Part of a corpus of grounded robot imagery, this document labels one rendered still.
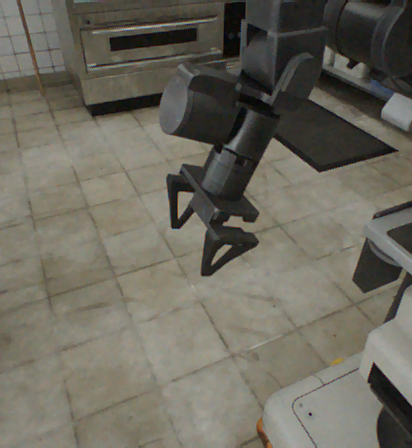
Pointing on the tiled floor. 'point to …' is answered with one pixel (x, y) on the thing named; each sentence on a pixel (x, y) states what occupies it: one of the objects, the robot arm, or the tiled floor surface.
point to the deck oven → (143, 46)
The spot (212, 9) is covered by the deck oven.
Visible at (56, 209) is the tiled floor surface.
